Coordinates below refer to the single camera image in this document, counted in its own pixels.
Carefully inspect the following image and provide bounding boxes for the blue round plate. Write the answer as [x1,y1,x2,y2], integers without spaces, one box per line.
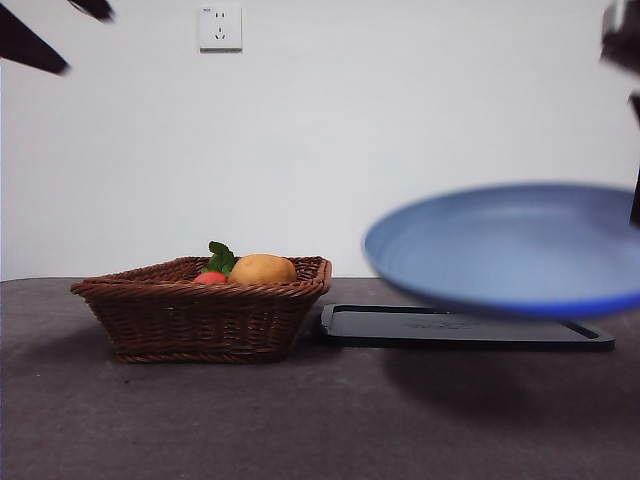
[362,183,640,321]

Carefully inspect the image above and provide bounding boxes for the brown wicker basket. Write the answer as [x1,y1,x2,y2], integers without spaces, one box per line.
[70,256,334,365]

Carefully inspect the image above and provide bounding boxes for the black rectangular tray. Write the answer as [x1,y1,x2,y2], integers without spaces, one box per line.
[317,303,617,353]

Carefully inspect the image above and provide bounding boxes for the yellow-brown potato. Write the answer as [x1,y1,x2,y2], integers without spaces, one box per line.
[228,253,298,286]

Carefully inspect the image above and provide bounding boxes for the orange carrot with green leaves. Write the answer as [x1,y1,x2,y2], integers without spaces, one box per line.
[194,241,237,285]

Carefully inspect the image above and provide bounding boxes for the white wall socket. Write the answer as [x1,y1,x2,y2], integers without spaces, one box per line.
[198,3,244,54]

